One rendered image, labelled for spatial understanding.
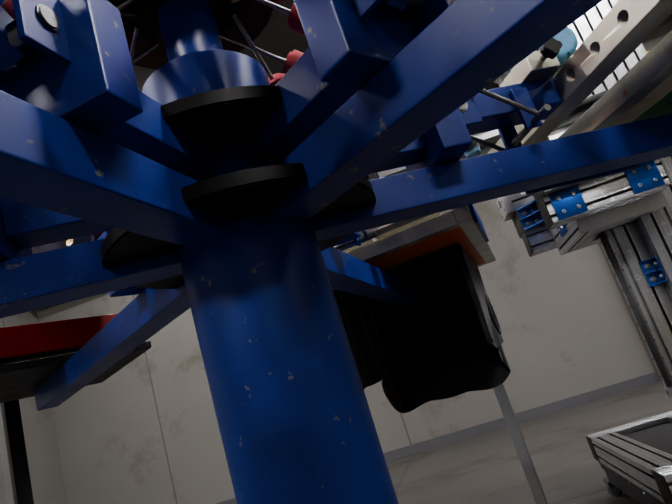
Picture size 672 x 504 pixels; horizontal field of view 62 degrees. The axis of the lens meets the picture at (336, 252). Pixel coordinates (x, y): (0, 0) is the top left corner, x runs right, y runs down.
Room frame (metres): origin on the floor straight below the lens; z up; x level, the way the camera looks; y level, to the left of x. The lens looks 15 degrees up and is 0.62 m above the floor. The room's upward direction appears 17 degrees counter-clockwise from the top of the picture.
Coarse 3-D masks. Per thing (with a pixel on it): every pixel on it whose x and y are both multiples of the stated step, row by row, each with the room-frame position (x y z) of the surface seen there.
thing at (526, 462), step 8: (496, 392) 2.28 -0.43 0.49; (504, 392) 2.28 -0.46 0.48; (504, 400) 2.28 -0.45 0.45; (504, 408) 2.28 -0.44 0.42; (512, 408) 2.31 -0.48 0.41; (504, 416) 2.29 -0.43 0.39; (512, 416) 2.28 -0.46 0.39; (512, 424) 2.28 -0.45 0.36; (512, 432) 2.28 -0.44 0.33; (520, 432) 2.28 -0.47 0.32; (512, 440) 2.29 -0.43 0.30; (520, 440) 2.28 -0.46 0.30; (520, 448) 2.28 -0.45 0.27; (520, 456) 2.28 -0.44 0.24; (528, 456) 2.28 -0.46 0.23; (528, 464) 2.28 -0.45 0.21; (528, 472) 2.28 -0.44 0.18; (528, 480) 2.29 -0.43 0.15; (536, 480) 2.28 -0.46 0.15; (536, 488) 2.28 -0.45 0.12; (536, 496) 2.28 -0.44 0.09; (544, 496) 2.28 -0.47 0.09
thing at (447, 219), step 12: (444, 216) 1.35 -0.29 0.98; (456, 216) 1.34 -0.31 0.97; (468, 216) 1.33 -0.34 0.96; (408, 228) 1.38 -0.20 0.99; (420, 228) 1.37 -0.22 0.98; (432, 228) 1.36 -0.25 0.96; (444, 228) 1.35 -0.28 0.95; (468, 228) 1.43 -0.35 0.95; (384, 240) 1.40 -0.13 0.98; (396, 240) 1.39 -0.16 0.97; (408, 240) 1.38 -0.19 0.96; (420, 240) 1.39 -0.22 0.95; (480, 240) 1.63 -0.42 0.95; (348, 252) 1.42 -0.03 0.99; (360, 252) 1.42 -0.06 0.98; (372, 252) 1.41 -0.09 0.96; (384, 252) 1.40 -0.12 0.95; (480, 252) 1.82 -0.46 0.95; (492, 252) 1.98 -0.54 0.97
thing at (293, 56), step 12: (132, 0) 0.70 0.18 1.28; (240, 0) 0.77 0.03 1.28; (264, 0) 0.74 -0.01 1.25; (276, 0) 0.71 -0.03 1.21; (12, 12) 0.50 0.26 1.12; (120, 12) 0.71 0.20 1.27; (132, 12) 0.74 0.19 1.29; (288, 12) 0.75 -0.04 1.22; (240, 24) 0.83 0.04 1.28; (288, 24) 0.76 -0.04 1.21; (300, 24) 0.75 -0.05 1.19; (228, 36) 0.85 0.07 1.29; (132, 48) 0.80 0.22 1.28; (252, 48) 0.86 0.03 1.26; (132, 60) 0.81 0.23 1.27; (288, 60) 0.86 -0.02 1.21; (492, 96) 0.82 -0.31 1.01; (528, 108) 0.83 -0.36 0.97; (492, 144) 0.95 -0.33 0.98
